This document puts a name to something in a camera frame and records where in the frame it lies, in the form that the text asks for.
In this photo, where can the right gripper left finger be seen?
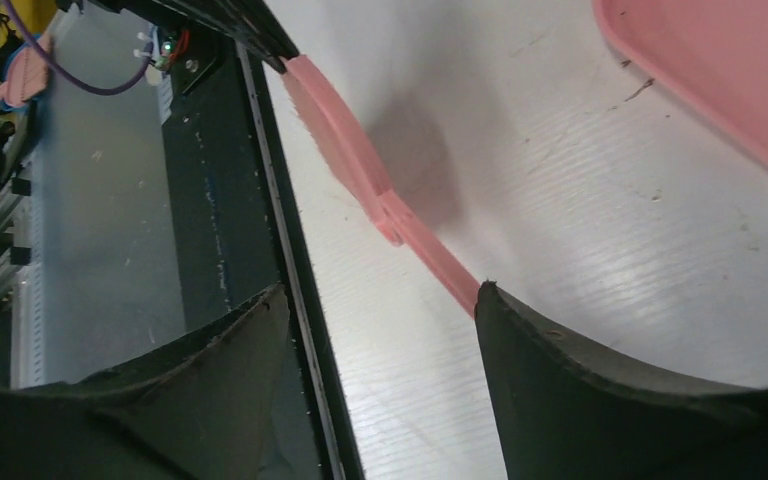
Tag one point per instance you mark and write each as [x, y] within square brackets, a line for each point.
[195, 408]

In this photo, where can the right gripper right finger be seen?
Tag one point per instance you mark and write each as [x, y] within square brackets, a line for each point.
[568, 407]

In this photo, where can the pink hand brush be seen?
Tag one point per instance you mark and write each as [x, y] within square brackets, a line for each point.
[354, 161]

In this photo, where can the pink plastic dustpan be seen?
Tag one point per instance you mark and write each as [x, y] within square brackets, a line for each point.
[712, 54]

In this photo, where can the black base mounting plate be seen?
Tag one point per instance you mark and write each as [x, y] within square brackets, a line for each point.
[237, 233]

